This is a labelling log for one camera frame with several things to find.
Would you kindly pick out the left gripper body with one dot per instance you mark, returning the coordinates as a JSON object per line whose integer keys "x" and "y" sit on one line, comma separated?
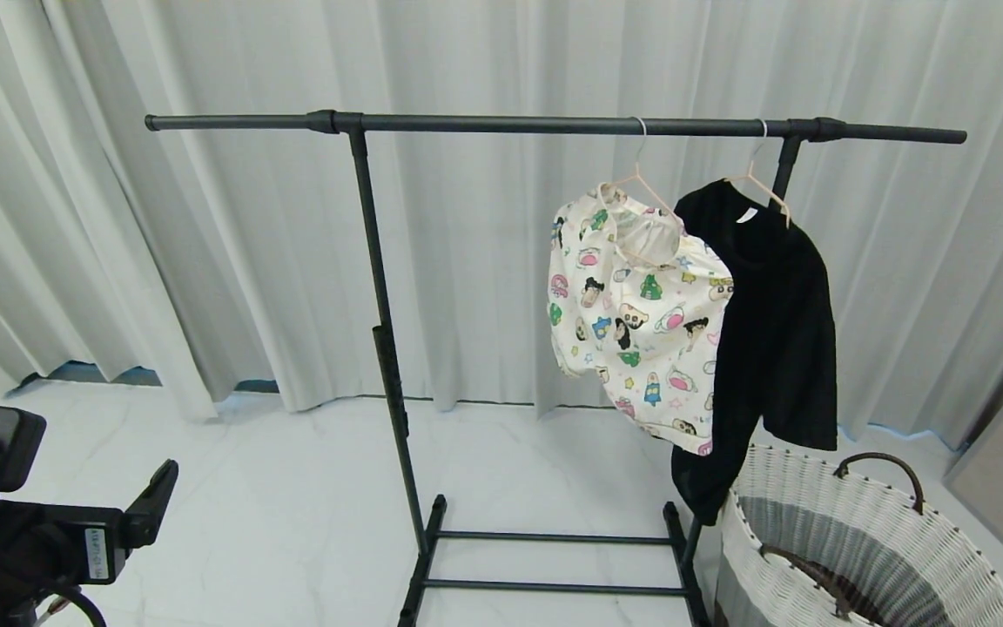
{"x": 75, "y": 544}

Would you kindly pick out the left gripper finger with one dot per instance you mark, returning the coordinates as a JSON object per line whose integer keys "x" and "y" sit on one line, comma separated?
{"x": 153, "y": 505}

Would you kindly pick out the cream printed garment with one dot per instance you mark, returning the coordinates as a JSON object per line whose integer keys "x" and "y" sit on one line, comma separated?
{"x": 641, "y": 340}

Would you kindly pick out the pink clothes hanger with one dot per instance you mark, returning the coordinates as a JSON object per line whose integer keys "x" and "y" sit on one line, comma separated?
{"x": 758, "y": 178}
{"x": 638, "y": 170}

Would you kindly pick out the black t-shirt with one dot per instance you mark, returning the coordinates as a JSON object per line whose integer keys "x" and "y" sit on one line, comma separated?
{"x": 780, "y": 348}

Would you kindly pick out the black clothes rack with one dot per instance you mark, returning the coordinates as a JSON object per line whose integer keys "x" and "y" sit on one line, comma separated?
{"x": 388, "y": 366}

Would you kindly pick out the white laundry basket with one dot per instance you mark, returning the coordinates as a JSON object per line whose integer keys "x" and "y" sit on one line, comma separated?
{"x": 858, "y": 540}

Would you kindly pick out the white curtain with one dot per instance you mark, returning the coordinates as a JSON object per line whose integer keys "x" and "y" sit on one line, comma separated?
{"x": 249, "y": 244}

